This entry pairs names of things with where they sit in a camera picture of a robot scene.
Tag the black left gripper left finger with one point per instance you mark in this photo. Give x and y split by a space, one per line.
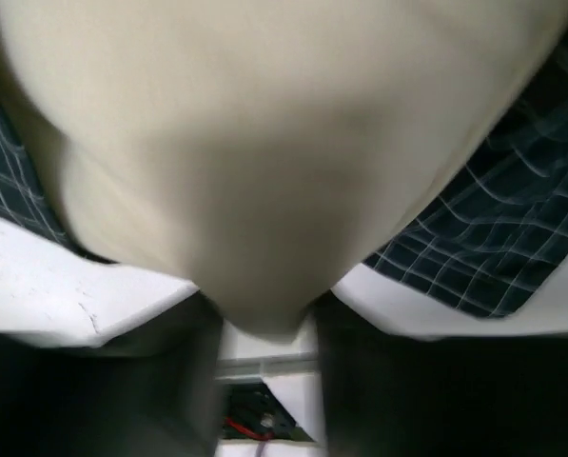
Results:
149 392

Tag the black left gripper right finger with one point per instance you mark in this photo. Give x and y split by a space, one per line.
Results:
386 395

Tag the dark checked pillowcase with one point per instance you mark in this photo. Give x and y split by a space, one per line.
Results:
483 245

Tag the cream pillow with bear print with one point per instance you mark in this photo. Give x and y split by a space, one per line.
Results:
260 149

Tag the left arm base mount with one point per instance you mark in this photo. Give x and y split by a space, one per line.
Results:
276 397

